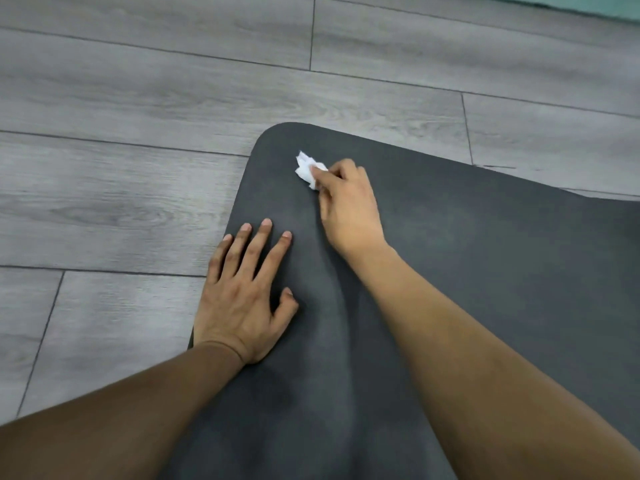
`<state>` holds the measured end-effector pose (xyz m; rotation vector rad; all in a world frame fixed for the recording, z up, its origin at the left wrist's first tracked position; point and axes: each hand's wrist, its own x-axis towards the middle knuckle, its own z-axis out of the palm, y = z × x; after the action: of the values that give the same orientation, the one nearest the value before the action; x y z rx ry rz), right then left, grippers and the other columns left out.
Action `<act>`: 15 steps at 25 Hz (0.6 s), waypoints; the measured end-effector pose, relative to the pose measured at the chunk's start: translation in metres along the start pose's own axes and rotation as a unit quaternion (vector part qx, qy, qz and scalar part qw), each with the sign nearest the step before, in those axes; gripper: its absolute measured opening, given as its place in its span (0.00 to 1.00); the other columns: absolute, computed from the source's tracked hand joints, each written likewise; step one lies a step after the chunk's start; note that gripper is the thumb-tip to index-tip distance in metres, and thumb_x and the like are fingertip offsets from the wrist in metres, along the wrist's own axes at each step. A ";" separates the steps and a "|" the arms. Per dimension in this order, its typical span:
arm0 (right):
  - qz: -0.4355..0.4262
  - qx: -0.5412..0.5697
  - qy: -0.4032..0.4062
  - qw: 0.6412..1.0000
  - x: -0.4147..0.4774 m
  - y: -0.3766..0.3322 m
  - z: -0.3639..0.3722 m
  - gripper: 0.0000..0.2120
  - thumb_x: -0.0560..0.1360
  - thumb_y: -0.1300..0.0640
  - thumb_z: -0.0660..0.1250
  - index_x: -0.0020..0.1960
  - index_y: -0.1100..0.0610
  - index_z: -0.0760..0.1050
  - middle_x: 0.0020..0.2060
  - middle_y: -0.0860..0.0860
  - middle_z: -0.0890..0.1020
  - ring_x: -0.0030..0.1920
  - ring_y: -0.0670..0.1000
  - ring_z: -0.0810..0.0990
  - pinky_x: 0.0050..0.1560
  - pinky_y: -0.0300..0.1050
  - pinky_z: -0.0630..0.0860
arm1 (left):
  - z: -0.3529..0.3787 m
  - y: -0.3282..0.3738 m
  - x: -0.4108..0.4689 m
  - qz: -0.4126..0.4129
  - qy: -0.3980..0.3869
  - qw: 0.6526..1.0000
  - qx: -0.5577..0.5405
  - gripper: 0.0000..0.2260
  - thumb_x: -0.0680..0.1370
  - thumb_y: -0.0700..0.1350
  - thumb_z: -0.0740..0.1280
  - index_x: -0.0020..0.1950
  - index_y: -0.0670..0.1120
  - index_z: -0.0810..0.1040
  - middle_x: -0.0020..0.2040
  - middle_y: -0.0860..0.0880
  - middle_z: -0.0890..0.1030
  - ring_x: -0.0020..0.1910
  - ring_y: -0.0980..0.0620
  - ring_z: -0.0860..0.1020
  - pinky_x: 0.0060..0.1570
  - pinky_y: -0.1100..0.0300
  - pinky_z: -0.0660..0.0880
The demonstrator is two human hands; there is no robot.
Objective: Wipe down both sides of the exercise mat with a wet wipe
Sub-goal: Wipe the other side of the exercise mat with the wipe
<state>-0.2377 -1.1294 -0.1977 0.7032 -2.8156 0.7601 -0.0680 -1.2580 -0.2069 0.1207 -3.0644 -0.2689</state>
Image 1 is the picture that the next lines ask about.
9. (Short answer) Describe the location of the person's left hand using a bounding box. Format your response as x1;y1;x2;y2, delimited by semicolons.
193;218;300;365

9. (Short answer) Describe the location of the person's right hand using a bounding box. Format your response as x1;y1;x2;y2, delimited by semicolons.
309;158;391;263

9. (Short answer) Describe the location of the white wipe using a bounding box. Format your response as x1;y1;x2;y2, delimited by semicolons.
294;150;329;191

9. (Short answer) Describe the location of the dark grey yoga mat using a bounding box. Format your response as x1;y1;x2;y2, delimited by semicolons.
159;121;640;480

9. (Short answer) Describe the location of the person's left forearm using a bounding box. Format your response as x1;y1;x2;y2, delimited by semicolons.
0;343;246;480

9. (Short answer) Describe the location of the person's right forearm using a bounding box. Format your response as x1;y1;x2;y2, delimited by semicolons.
349;244;640;480

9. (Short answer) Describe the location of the teal floor mat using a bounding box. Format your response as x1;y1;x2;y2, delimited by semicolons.
479;0;640;23

